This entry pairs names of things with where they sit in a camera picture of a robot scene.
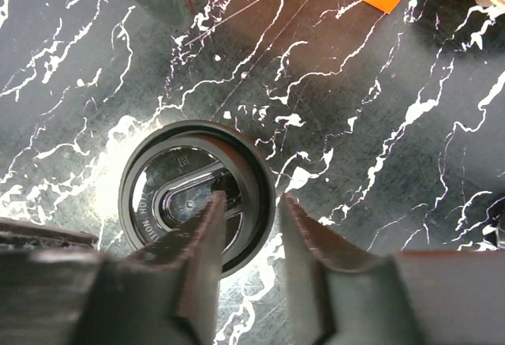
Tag black coffee cup lid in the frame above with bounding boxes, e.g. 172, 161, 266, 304
118, 120, 275, 276

